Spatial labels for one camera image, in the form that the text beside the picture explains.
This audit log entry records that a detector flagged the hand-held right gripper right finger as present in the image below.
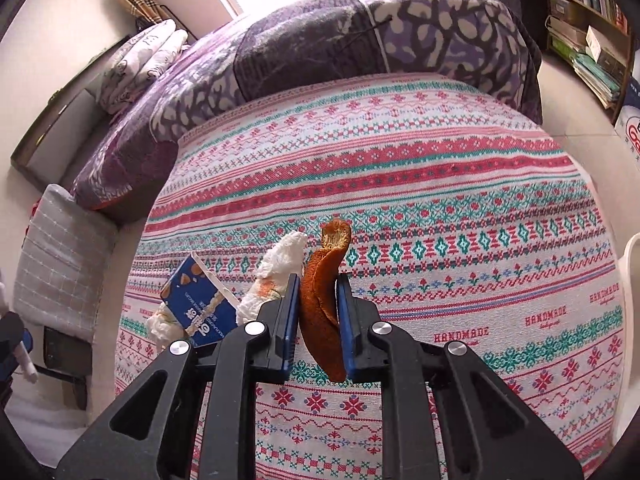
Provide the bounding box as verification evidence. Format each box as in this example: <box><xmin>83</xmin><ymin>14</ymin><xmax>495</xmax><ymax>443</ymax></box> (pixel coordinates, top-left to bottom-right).
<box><xmin>336</xmin><ymin>272</ymin><xmax>583</xmax><ymax>480</ymax></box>

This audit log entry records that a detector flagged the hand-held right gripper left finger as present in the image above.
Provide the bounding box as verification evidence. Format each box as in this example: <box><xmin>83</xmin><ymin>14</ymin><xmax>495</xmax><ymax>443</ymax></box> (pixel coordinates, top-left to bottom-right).
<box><xmin>55</xmin><ymin>274</ymin><xmax>303</xmax><ymax>480</ymax></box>

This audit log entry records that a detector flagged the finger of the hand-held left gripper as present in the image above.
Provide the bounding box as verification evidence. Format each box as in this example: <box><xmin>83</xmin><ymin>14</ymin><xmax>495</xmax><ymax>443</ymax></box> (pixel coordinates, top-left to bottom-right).
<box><xmin>0</xmin><ymin>312</ymin><xmax>34</xmax><ymax>381</ymax></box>

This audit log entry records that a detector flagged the orange peel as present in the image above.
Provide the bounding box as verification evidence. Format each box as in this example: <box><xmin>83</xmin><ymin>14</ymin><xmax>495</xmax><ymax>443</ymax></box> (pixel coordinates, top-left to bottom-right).
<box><xmin>299</xmin><ymin>219</ymin><xmax>353</xmax><ymax>384</ymax></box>

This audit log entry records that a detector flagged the white plastic bin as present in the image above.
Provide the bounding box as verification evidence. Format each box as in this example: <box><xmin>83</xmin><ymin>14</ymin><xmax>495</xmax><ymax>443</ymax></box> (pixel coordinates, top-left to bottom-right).
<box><xmin>620</xmin><ymin>232</ymin><xmax>640</xmax><ymax>322</ymax></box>

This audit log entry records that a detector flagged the crumpled white tissue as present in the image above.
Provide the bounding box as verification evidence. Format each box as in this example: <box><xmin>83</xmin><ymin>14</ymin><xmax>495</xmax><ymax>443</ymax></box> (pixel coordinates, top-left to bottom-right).
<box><xmin>235</xmin><ymin>231</ymin><xmax>307</xmax><ymax>329</ymax></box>
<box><xmin>146</xmin><ymin>302</ymin><xmax>176</xmax><ymax>354</ymax></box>

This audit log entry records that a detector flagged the small blue carton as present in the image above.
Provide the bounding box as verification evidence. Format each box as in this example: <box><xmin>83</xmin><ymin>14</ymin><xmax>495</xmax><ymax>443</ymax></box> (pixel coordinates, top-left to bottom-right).
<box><xmin>160</xmin><ymin>254</ymin><xmax>240</xmax><ymax>350</ymax></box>

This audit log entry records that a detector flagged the grey checked cushion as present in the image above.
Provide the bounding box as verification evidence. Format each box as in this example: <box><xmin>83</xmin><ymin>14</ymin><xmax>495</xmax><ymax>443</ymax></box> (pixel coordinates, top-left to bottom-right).
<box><xmin>14</xmin><ymin>184</ymin><xmax>119</xmax><ymax>346</ymax></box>

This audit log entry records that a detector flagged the pink patterned tablecloth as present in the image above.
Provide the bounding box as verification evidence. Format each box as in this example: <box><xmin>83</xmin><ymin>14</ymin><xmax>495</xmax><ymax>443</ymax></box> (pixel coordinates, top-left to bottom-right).
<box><xmin>114</xmin><ymin>72</ymin><xmax>627</xmax><ymax>480</ymax></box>

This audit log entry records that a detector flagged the grey bed headboard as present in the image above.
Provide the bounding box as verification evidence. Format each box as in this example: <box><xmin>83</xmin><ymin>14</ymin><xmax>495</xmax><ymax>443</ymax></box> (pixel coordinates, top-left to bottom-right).
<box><xmin>10</xmin><ymin>47</ymin><xmax>114</xmax><ymax>187</ymax></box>

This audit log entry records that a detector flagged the purple patterned blanket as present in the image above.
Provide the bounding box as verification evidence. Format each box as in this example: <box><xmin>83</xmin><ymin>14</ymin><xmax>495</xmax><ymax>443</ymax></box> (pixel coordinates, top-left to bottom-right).
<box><xmin>72</xmin><ymin>0</ymin><xmax>544</xmax><ymax>226</ymax></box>

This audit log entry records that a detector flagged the white patterned pillow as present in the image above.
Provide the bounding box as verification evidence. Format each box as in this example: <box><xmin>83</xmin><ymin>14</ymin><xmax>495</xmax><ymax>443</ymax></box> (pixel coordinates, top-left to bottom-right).
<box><xmin>99</xmin><ymin>19</ymin><xmax>179</xmax><ymax>92</ymax></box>
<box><xmin>106</xmin><ymin>35</ymin><xmax>191</xmax><ymax>116</ymax></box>

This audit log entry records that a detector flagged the black metal rack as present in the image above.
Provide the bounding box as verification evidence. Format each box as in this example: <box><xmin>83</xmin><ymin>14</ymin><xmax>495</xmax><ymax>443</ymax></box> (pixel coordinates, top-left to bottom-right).
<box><xmin>134</xmin><ymin>4</ymin><xmax>199</xmax><ymax>44</ymax></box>

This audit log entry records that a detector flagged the blue water box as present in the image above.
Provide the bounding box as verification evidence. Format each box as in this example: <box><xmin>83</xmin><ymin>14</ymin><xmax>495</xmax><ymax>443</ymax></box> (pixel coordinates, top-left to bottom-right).
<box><xmin>614</xmin><ymin>77</ymin><xmax>640</xmax><ymax>167</ymax></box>

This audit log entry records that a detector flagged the beige plaid garment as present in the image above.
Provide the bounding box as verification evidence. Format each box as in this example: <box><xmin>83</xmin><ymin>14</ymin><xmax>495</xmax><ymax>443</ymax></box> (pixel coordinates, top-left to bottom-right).
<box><xmin>116</xmin><ymin>0</ymin><xmax>169</xmax><ymax>29</ymax></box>

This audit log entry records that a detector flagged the stack of books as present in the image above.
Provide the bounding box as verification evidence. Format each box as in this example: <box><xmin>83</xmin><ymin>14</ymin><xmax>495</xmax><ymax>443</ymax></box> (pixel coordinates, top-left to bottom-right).
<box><xmin>545</xmin><ymin>16</ymin><xmax>629</xmax><ymax>111</ymax></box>

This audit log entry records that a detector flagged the wooden bookshelf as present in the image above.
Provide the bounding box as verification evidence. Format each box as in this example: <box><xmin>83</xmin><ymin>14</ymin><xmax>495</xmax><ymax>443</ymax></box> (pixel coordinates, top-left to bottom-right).
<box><xmin>539</xmin><ymin>0</ymin><xmax>640</xmax><ymax>68</ymax></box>

